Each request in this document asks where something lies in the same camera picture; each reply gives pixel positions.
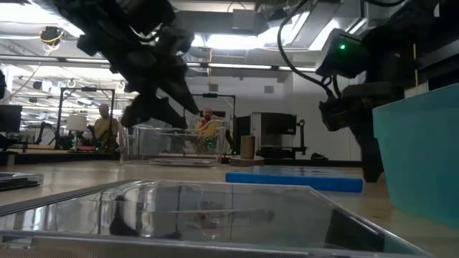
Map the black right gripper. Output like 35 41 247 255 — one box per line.
318 82 406 183

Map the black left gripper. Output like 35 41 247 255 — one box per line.
118 32 199 130

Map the black white patterned jewel case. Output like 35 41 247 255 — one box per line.
148 157 217 168

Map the blue jewel case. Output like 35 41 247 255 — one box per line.
224 165 364 194

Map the clear jewel case black spine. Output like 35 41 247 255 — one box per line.
0 178 435 258

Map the person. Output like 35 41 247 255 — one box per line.
93 103 120 151
195 106 220 151

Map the translucent teal plastic bin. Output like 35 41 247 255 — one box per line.
372 82 459 230

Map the clear plastic bin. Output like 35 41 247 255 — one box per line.
118 116 228 168

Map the black stand with platform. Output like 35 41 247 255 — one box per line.
256 118 308 160

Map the long ceiling light bar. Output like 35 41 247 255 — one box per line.
0 54 318 72

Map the black and white cabinet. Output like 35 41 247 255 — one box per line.
250 111 298 147

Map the white lampshade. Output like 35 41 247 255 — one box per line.
65 114 88 133

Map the black monitor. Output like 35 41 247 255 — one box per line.
0 104 24 134

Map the black gantry frame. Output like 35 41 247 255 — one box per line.
54 87 116 151
191 92 237 121

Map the hanging yellow cord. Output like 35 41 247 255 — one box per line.
412 42 420 87

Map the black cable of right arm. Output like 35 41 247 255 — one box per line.
277 0 336 100

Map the ceiling reel with yellow cable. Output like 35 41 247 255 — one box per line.
38 25 66 47

